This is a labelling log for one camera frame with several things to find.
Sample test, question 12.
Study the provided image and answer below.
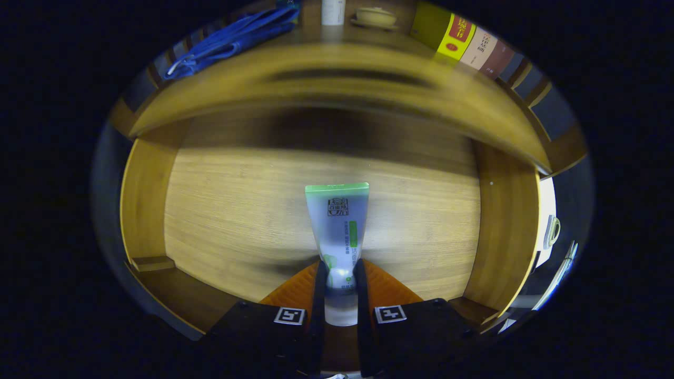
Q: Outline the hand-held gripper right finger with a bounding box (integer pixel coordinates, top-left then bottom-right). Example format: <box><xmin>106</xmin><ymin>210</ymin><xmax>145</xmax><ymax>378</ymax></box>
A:
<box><xmin>353</xmin><ymin>258</ymin><xmax>474</xmax><ymax>377</ymax></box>

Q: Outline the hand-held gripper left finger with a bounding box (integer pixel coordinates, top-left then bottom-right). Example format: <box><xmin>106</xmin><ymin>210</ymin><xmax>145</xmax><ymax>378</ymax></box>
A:
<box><xmin>205</xmin><ymin>260</ymin><xmax>330</xmax><ymax>377</ymax></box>

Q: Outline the green white tube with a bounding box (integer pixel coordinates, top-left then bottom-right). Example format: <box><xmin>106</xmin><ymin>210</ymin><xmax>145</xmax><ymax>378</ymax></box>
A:
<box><xmin>305</xmin><ymin>182</ymin><xmax>370</xmax><ymax>327</ymax></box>

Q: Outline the wooden drawer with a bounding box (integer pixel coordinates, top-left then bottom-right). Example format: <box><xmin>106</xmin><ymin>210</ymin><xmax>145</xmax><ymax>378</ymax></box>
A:
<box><xmin>120</xmin><ymin>108</ymin><xmax>543</xmax><ymax>369</ymax></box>

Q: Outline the wooden countertop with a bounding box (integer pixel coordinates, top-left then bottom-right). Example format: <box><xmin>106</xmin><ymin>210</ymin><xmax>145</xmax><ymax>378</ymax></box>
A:
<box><xmin>129</xmin><ymin>26</ymin><xmax>552</xmax><ymax>174</ymax></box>

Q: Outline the beige tape roll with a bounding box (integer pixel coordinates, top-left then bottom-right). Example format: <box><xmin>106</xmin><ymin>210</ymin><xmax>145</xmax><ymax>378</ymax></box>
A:
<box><xmin>544</xmin><ymin>215</ymin><xmax>561</xmax><ymax>249</ymax></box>

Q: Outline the white appliance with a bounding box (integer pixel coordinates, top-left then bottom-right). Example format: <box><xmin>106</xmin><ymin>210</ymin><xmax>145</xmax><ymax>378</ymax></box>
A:
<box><xmin>534</xmin><ymin>177</ymin><xmax>559</xmax><ymax>269</ymax></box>

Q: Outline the brown book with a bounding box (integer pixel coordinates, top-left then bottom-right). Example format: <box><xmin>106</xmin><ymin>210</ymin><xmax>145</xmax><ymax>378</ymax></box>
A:
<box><xmin>479</xmin><ymin>39</ymin><xmax>516</xmax><ymax>81</ymax></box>

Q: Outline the blue towel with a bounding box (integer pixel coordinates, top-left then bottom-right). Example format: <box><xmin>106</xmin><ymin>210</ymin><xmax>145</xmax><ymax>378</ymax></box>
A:
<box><xmin>163</xmin><ymin>4</ymin><xmax>301</xmax><ymax>81</ymax></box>

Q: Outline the orange beige book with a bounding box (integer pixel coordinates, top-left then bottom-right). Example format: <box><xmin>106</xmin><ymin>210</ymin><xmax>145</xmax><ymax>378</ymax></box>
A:
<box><xmin>459</xmin><ymin>26</ymin><xmax>498</xmax><ymax>71</ymax></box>

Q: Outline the yellow book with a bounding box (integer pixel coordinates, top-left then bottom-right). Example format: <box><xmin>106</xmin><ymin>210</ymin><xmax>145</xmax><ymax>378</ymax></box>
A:
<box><xmin>410</xmin><ymin>1</ymin><xmax>477</xmax><ymax>61</ymax></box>

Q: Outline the beige lidded teacup with saucer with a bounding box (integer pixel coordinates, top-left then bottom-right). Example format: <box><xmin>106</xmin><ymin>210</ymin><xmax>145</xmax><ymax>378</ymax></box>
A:
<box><xmin>350</xmin><ymin>7</ymin><xmax>398</xmax><ymax>31</ymax></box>

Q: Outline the white pump bottle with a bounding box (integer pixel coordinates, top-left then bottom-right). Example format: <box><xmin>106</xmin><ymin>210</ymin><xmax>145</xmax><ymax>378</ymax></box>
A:
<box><xmin>321</xmin><ymin>0</ymin><xmax>346</xmax><ymax>26</ymax></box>

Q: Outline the wooden cabinet frame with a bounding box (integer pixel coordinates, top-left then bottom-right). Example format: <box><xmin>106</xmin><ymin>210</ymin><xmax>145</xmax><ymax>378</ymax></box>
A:
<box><xmin>108</xmin><ymin>0</ymin><xmax>588</xmax><ymax>179</ymax></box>

